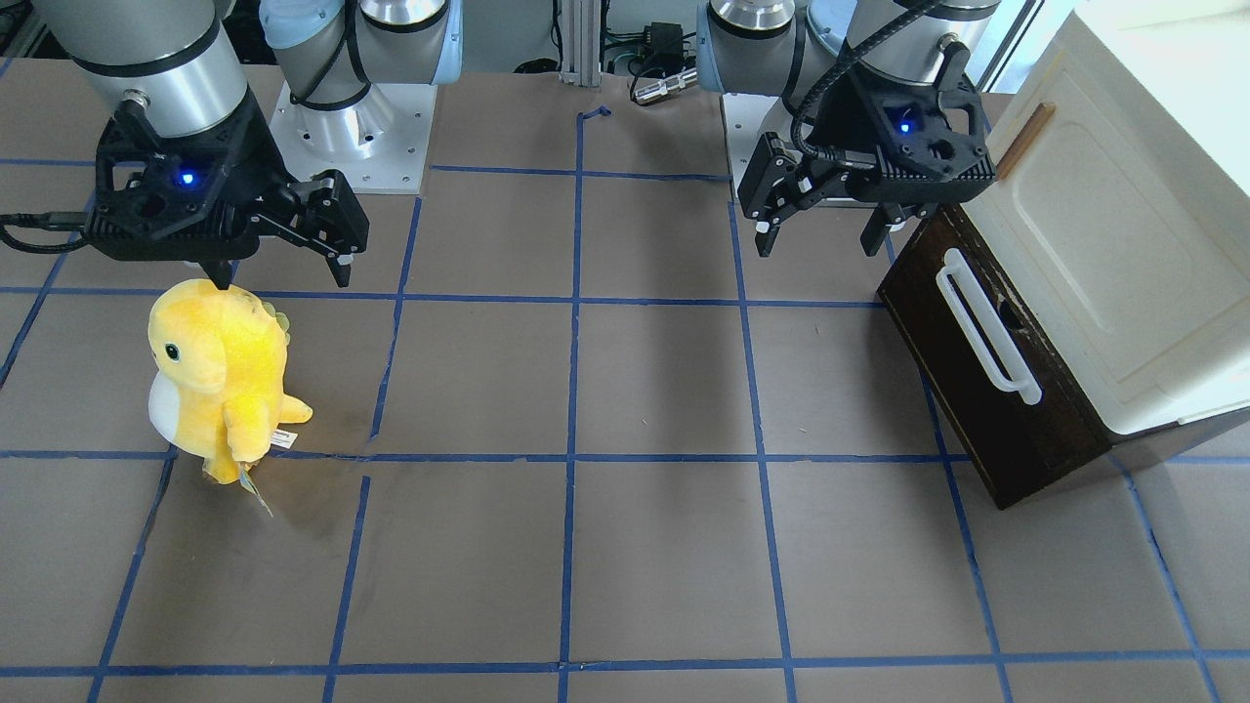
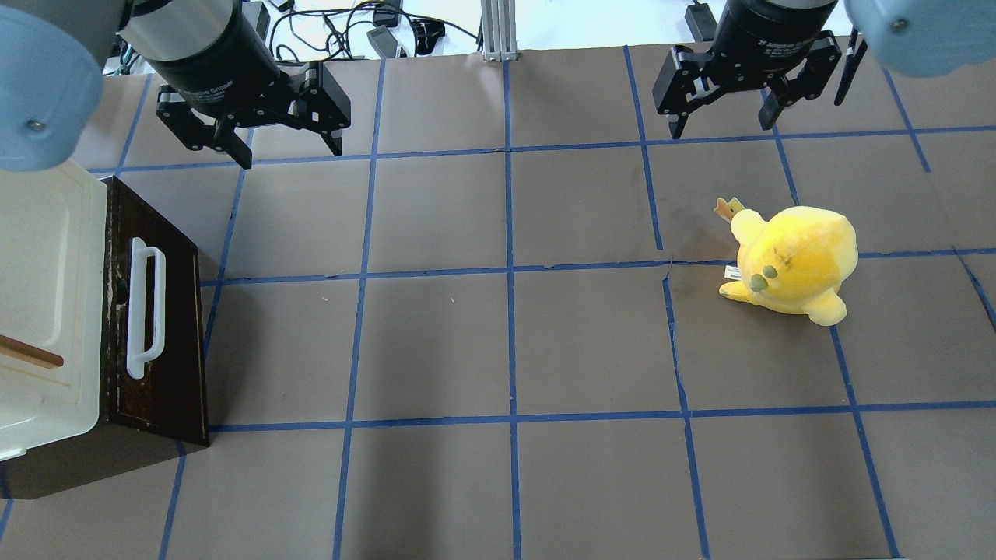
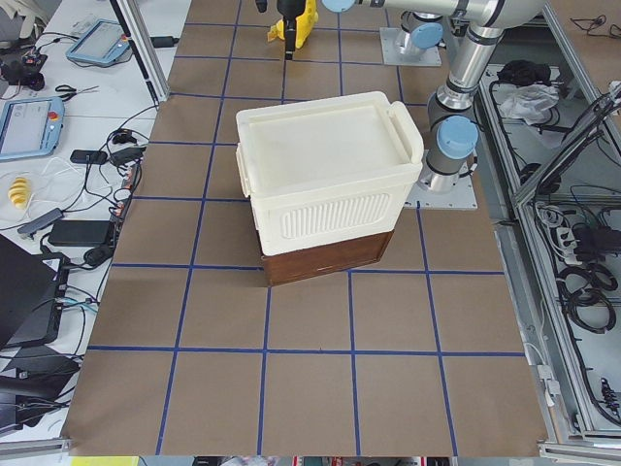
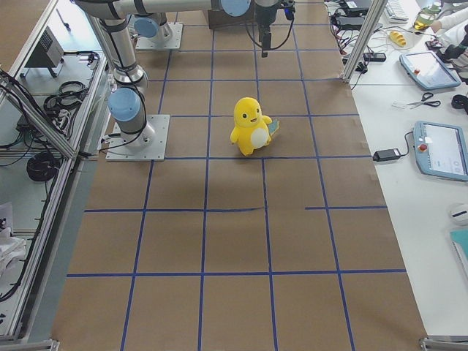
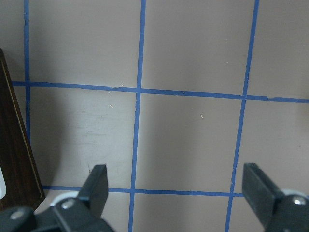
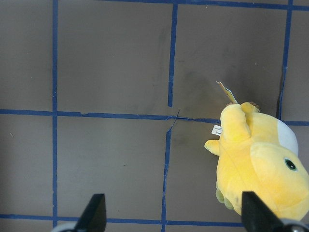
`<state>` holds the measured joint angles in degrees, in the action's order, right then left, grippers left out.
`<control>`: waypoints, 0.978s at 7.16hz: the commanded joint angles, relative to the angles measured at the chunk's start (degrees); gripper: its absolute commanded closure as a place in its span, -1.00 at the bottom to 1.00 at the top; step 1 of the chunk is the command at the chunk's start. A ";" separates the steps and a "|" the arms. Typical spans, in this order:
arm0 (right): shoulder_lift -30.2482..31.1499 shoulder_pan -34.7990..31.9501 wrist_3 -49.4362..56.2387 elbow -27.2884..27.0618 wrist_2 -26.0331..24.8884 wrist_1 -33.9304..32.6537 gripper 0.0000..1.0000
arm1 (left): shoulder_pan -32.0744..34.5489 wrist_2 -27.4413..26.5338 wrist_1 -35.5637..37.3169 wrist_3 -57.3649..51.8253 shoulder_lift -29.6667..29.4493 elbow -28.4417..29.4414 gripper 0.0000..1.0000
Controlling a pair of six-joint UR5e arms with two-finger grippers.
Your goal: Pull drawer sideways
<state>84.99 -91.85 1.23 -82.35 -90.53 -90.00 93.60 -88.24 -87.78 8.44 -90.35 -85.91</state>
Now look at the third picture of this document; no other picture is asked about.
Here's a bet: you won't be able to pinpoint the dark brown wooden drawer cabinet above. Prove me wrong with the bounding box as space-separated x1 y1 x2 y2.
261 230 394 285

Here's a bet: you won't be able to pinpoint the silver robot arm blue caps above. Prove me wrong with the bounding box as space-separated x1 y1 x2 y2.
363 0 545 193

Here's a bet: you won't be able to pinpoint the yellow plush toy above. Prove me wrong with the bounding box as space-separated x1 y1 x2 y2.
267 0 319 50

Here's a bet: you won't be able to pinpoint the white plastic storage box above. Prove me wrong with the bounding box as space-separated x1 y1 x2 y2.
236 91 424 256

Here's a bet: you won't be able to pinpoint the blue teach pendant upper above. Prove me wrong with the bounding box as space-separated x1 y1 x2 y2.
65 19 130 67

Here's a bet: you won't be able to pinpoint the blue teach pendant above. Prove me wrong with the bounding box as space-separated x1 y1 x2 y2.
65 19 130 67
1 96 65 161

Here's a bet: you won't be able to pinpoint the black scissors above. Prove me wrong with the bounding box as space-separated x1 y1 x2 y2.
54 84 99 102

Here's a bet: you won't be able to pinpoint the black cloth bundle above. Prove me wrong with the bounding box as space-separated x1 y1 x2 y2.
497 60 551 86

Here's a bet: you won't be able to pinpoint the crumpled white cloth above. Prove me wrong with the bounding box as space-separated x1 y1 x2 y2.
499 83 559 125

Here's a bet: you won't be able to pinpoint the blue teach pendant lower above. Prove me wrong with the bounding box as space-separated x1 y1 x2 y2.
1 96 65 161

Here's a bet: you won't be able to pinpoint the black computer mouse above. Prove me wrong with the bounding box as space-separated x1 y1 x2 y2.
83 245 114 268

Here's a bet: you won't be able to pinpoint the black power adapter brick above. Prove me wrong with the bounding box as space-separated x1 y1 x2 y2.
48 219 111 247

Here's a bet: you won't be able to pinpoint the yellow spiral toy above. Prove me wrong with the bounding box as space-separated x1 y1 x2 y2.
8 177 32 210

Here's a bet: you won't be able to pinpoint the grey usb hub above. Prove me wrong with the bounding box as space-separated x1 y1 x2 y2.
17 208 64 237

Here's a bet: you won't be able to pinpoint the white power strip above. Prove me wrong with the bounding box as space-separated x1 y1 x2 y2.
554 226 581 266

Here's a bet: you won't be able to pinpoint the black laptop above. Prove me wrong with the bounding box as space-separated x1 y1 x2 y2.
1 237 68 350

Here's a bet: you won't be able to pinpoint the aluminium frame post left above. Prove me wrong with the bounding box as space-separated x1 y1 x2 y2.
110 0 170 108

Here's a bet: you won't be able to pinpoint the black camera device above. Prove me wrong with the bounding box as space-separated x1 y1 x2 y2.
1 50 48 91

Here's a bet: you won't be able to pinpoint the aluminium frame rail right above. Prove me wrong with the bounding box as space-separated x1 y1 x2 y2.
478 1 620 465

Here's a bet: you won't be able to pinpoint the coiled black cables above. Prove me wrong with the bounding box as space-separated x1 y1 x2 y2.
555 264 615 336

